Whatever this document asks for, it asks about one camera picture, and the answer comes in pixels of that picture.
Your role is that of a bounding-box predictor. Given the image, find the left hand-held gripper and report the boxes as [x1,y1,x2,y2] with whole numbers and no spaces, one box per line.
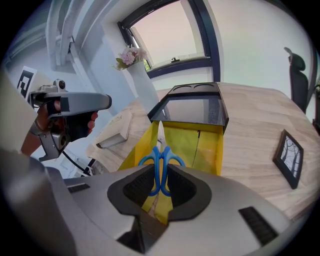
[16,66,113,162]

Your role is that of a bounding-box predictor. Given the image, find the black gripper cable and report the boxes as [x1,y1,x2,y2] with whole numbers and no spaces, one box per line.
[61,149,91,177]

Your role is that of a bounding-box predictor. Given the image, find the tan hardcover book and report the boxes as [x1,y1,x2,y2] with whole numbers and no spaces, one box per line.
[95,109,134,150]

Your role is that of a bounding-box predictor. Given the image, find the small grey gripper camera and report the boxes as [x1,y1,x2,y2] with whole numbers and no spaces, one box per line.
[52,78,68,93]

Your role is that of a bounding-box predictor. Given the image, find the black box with yellow lining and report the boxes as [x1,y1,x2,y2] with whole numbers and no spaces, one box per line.
[116,81,230,226]

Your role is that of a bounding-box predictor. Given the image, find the person's left hand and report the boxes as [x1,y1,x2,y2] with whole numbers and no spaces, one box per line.
[35,99,99,143]

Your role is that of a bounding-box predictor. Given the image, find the blue-handled scissors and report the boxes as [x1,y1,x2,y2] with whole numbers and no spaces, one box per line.
[138,120,186,198]

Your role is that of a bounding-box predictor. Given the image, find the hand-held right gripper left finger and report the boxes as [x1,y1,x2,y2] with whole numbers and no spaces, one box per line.
[46,163,168,256]

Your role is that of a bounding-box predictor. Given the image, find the white vase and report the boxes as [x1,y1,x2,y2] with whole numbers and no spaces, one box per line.
[126,60,161,109]

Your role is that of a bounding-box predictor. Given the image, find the person's left forearm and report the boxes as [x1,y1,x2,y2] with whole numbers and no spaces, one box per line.
[20,129,43,158]

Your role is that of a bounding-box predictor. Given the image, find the black office chair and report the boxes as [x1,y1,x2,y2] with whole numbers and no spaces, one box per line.
[283,46,314,114]

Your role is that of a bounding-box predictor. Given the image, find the white step stool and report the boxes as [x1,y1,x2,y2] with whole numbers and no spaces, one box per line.
[81,156,108,176]

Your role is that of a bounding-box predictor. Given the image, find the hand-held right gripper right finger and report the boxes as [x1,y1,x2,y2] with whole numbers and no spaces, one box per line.
[146,163,301,256]

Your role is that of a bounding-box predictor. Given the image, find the white slanted beam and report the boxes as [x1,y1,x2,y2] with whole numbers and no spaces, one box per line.
[45,0,85,74]

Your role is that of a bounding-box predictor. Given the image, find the pink flower bouquet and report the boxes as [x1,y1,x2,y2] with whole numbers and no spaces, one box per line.
[110,45,149,72]

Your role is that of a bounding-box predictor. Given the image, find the black picture frame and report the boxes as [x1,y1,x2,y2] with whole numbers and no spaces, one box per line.
[272,128,305,190]

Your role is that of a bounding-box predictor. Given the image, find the black window frame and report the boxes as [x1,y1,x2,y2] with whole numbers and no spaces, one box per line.
[116,0,223,82]

